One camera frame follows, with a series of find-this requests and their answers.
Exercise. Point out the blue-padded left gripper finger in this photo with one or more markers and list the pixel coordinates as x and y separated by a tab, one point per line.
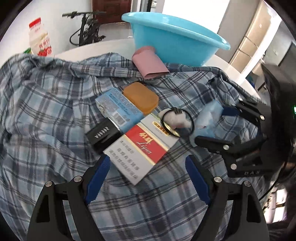
49	222

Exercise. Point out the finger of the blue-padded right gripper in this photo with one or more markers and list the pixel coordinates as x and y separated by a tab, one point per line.
246	221

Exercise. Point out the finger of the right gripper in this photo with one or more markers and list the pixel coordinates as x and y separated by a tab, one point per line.
213	145
231	111

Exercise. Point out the light blue tissue packet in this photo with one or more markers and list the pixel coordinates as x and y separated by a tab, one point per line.
206	121

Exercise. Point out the amber soap bar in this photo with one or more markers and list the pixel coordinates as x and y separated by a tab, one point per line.
142	97

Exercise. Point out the light blue plastic basin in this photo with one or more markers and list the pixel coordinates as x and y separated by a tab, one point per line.
175	40

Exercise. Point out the red white cigarette carton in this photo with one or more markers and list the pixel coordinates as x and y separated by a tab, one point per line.
137	151

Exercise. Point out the beige refrigerator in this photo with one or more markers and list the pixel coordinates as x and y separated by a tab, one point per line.
257	39

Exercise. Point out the black small box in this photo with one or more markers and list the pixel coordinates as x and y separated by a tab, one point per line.
103	135

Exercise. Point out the light blue tissue pack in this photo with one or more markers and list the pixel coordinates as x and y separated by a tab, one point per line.
115	106

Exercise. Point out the brown wooden door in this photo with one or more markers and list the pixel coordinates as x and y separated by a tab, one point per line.
113	10

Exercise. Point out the black folding bicycle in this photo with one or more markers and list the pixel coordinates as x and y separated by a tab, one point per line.
89	30

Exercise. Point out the yellow green box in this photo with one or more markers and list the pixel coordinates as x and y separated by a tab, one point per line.
28	51

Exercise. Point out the white red yogurt bottle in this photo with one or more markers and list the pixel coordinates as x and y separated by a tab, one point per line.
39	39

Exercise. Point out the black hair tie charm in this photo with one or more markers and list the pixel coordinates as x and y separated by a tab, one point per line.
176	121

